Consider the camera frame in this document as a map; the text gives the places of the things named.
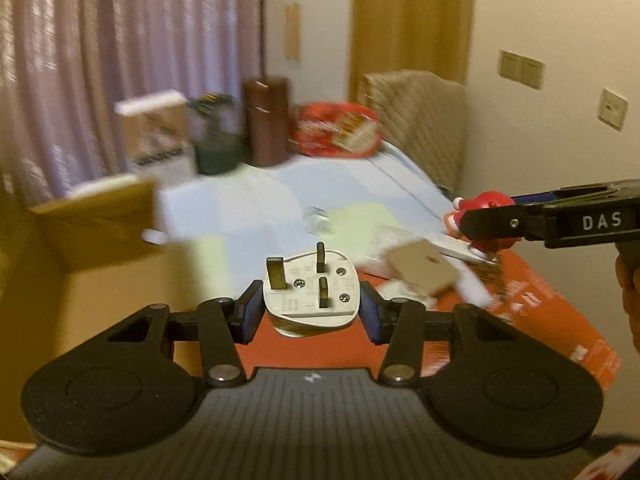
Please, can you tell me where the purple curtain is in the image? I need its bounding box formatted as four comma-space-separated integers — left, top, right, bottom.
1, 0, 264, 206

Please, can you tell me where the large open cardboard box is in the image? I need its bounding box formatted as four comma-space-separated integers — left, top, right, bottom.
29, 173, 162, 276

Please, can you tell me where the red pig figurine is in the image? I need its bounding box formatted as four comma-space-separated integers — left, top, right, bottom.
444, 191, 522, 254

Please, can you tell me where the small green white salve jar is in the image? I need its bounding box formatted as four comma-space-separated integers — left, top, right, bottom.
303, 207, 331, 236

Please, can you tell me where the wall power socket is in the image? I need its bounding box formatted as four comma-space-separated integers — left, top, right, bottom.
598, 89, 628, 131

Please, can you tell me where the green glass jar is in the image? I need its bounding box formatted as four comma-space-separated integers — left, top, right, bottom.
188, 93, 240, 177

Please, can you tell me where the white product box with photo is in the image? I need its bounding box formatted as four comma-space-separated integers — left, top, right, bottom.
114, 90, 198, 188

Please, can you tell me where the red instant rice meal box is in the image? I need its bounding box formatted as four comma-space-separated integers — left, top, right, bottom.
292, 102, 382, 158

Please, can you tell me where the wooden door frame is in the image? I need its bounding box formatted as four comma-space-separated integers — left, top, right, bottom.
349, 0, 474, 101

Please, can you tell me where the beige quilted chair cushion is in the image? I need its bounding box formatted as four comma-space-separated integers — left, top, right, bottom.
358, 70, 469, 192

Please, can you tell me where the white tube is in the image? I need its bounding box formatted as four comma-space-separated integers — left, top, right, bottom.
359, 226, 497, 278

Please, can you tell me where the beige square card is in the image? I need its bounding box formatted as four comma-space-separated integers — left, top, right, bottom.
385, 240, 460, 297

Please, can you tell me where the person's right hand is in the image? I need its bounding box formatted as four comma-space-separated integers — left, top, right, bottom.
615, 256, 640, 352

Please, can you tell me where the brown metal canister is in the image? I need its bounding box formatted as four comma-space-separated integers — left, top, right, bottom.
243, 77, 290, 168

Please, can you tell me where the white UK power plug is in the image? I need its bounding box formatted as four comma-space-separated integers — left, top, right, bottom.
262, 242, 360, 338

